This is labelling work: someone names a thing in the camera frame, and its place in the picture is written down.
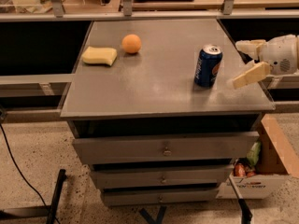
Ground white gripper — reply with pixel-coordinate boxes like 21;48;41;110
232;35;298;89

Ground blue pepsi can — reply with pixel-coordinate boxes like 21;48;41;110
194;44;222;88

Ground green snack bag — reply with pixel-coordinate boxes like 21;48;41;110
246;141;262;166

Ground top grey drawer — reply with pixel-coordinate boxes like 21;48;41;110
73;132;259;164

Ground grey drawer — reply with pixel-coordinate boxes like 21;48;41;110
91;165;233;189
101;188;218;206
73;132;259;164

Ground cardboard box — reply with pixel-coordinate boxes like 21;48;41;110
217;114;299;200

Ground red snack packets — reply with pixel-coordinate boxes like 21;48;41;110
234;163;256;177

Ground orange fruit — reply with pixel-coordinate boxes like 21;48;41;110
121;35;142;54

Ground grey drawer cabinet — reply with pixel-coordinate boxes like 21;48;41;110
61;20;272;194

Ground middle grey drawer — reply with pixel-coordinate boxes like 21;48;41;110
91;165;233;189

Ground bottom grey drawer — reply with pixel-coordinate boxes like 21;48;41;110
101;188;218;206

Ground yellow sponge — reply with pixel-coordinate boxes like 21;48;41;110
81;47;118;66

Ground black stand leg right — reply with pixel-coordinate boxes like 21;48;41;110
229;175;253;224

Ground black stand leg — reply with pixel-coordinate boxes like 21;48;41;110
46;169;66;224
229;175;253;224

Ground blue tape cross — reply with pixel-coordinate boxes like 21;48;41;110
139;205;167;224

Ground black stand leg left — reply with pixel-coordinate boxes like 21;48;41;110
46;169;66;224

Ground metal railing frame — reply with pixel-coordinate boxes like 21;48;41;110
0;0;299;22

